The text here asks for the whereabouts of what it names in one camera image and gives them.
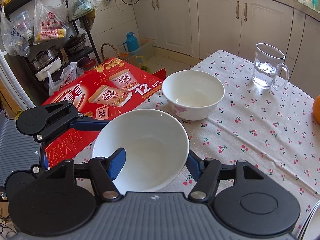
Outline black storage rack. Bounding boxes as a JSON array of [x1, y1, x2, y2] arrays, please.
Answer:
[[1, 0, 99, 107]]

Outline glass mug with water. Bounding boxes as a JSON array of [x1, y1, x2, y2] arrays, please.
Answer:
[[252, 43, 290, 90]]

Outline red drink carton box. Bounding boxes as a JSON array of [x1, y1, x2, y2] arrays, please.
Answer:
[[45, 57, 167, 167]]

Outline white floral bowl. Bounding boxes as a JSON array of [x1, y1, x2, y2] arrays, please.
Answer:
[[92, 109, 189, 194], [162, 70, 225, 121]]

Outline plastic bag with snacks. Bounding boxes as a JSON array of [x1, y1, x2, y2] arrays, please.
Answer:
[[33, 0, 68, 44]]

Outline teal thermos jug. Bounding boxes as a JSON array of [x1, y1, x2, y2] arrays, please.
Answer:
[[123, 32, 139, 52]]

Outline cherry print tablecloth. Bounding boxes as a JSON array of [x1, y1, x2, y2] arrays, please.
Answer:
[[72, 49, 320, 238]]

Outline white kitchen cabinets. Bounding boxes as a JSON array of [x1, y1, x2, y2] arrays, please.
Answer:
[[131, 0, 319, 98]]

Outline large white fruit-print plate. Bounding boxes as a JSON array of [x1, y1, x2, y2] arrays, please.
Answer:
[[296, 201, 319, 239]]

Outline orange with leaf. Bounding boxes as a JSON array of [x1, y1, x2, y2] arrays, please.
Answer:
[[312, 95, 320, 124]]

